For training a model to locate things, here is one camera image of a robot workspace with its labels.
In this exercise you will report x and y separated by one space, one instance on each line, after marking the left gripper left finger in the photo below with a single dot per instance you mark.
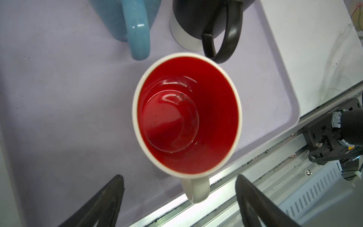
102 209

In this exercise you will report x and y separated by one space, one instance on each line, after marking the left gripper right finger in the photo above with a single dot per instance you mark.
257 209

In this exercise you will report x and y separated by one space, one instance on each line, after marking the red interior white mug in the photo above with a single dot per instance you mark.
187 117

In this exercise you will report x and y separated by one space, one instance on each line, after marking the black mug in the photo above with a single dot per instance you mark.
213 27

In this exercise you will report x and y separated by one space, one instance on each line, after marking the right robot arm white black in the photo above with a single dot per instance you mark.
349 124

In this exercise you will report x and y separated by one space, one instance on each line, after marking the grey rectangular tray mat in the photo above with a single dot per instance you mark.
66 100

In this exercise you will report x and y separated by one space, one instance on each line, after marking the aluminium front rail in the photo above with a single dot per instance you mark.
280 169

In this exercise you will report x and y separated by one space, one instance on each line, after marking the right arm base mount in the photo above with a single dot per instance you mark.
321 138

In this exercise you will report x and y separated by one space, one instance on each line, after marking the white mug blue handle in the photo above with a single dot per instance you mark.
129 21

